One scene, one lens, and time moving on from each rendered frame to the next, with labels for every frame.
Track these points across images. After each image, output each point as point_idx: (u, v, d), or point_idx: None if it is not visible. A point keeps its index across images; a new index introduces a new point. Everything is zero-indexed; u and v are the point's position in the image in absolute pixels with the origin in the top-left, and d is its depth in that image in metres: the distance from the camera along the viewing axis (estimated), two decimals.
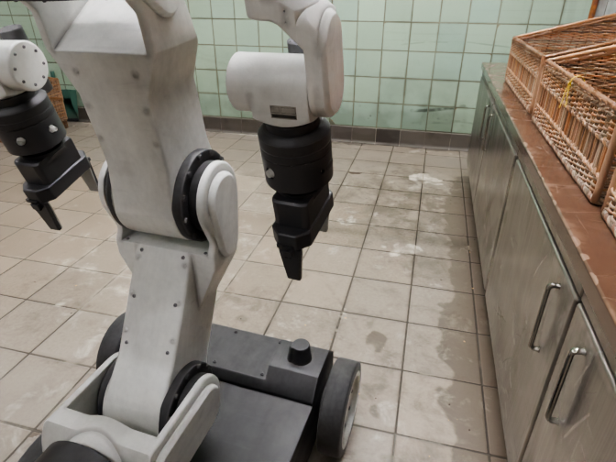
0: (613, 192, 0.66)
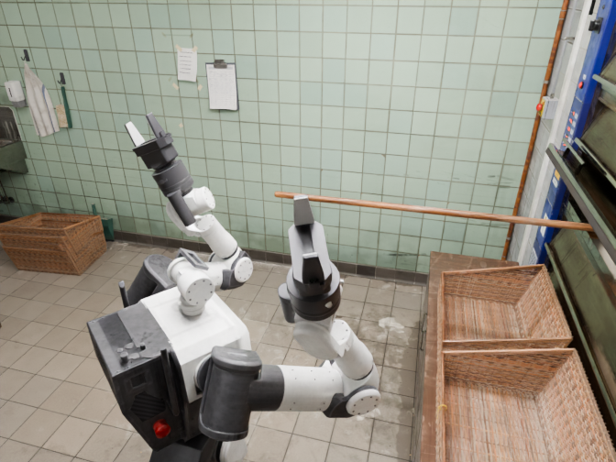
0: None
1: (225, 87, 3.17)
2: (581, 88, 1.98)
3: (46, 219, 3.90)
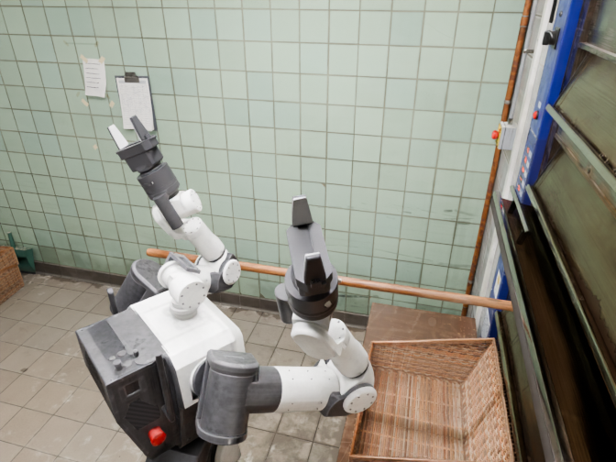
0: None
1: (139, 104, 2.71)
2: (535, 119, 1.52)
3: None
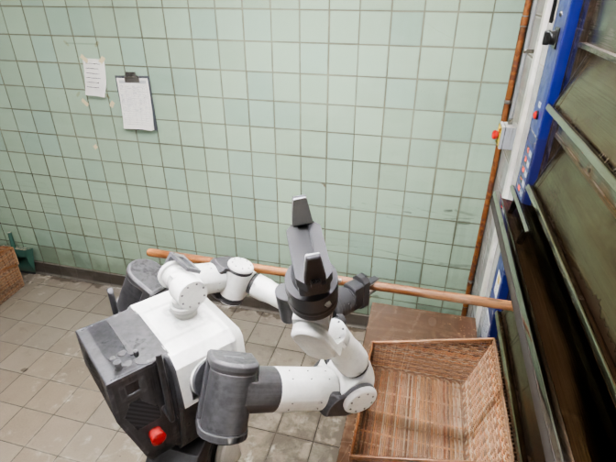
0: None
1: (139, 104, 2.71)
2: (535, 119, 1.52)
3: None
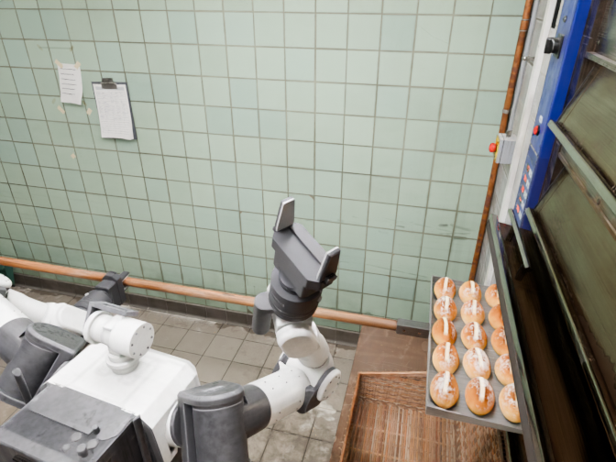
0: None
1: (117, 112, 2.57)
2: (536, 135, 1.37)
3: None
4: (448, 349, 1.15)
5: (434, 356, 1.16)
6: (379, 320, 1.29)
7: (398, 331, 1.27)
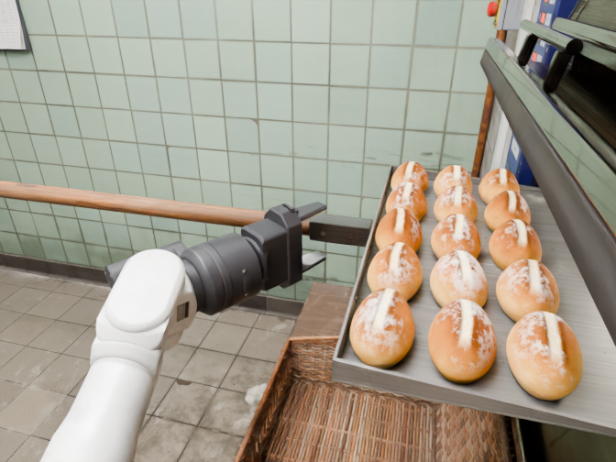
0: None
1: (3, 12, 1.97)
2: None
3: None
4: (399, 250, 0.54)
5: (369, 267, 0.56)
6: None
7: (313, 235, 0.67)
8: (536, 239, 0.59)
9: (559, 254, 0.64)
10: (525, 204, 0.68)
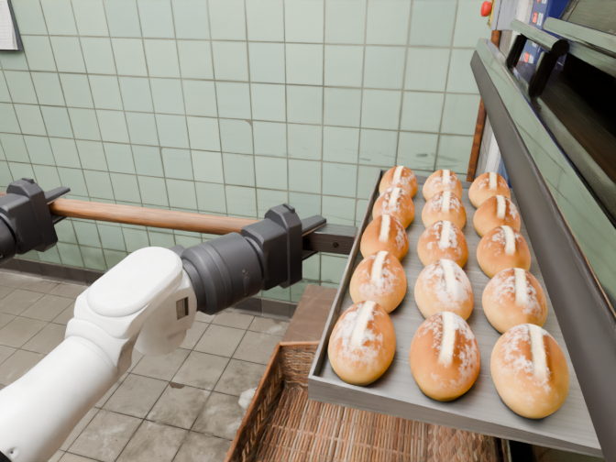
0: None
1: None
2: None
3: None
4: (381, 260, 0.53)
5: (352, 278, 0.54)
6: None
7: None
8: (524, 247, 0.57)
9: None
10: (515, 210, 0.66)
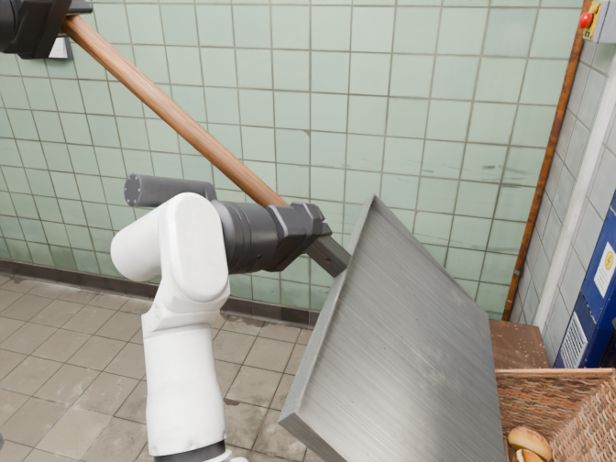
0: None
1: None
2: None
3: None
4: None
5: None
6: (276, 199, 0.64)
7: None
8: None
9: (458, 367, 0.74)
10: None
